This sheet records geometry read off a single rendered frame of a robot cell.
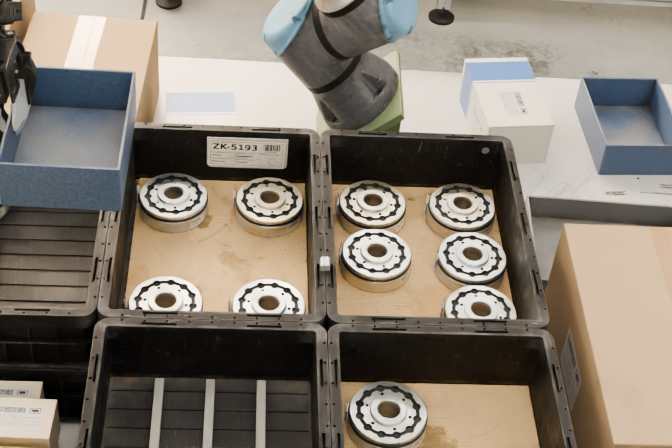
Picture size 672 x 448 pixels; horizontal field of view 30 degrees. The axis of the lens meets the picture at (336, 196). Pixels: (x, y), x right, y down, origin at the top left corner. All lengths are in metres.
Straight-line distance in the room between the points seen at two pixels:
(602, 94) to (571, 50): 1.41
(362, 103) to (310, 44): 0.15
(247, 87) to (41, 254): 0.67
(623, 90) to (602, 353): 0.84
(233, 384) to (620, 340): 0.53
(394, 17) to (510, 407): 0.63
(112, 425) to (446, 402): 0.44
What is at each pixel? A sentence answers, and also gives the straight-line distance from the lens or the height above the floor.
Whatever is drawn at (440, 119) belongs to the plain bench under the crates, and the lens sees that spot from 2.36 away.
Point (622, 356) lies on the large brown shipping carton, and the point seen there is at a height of 0.90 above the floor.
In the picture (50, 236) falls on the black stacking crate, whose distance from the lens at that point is 1.91.
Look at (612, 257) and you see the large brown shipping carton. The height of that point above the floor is 0.90.
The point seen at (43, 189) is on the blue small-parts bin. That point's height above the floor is 1.09.
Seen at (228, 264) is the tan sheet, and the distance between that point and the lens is 1.86.
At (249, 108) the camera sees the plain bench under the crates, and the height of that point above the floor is 0.70.
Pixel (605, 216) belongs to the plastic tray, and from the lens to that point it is 2.21.
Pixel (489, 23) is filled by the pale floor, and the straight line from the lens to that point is 3.90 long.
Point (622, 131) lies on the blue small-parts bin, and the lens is 2.42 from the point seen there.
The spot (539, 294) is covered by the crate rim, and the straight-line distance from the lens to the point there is 1.74.
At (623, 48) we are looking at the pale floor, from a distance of 3.92.
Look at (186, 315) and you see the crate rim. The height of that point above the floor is 0.93.
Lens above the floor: 2.16
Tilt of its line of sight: 42 degrees down
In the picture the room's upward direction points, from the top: 6 degrees clockwise
